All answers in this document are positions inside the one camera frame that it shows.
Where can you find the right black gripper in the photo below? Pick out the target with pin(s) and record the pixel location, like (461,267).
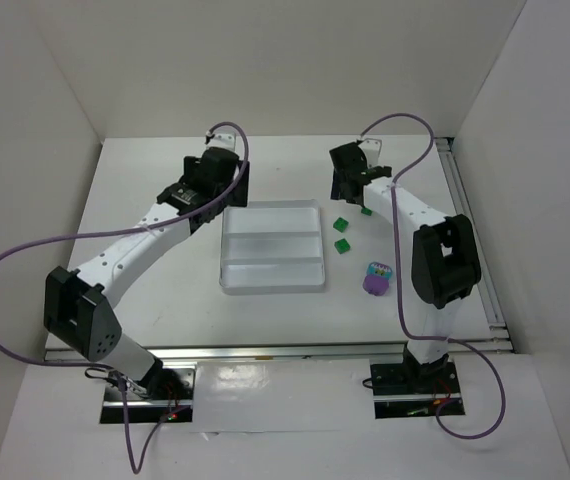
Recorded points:
(341,183)

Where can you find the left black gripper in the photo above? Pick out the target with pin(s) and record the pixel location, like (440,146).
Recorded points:
(240,185)

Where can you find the teal printed lego piece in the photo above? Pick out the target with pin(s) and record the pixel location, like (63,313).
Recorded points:
(380,270)

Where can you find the purple round lego piece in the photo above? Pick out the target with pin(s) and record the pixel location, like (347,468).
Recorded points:
(375,285)

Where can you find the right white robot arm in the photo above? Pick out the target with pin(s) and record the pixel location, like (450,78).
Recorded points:
(436,257)

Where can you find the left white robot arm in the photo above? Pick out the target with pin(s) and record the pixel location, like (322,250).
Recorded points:
(79,304)

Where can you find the white three-compartment tray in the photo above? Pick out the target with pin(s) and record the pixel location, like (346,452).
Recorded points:
(272,247)

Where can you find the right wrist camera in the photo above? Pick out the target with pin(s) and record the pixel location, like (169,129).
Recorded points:
(371,146)

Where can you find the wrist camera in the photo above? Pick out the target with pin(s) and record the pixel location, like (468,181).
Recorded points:
(371,146)
(223,140)

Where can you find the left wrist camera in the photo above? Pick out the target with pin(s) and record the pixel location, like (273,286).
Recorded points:
(223,140)

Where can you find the front aluminium rail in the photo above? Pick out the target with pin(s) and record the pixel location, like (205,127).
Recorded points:
(494,345)

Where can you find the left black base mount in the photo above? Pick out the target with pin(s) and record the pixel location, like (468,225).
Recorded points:
(175,404)

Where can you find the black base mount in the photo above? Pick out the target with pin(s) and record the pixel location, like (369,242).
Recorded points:
(175,404)
(396,396)

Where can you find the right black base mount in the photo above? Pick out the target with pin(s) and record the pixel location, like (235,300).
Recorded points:
(396,396)

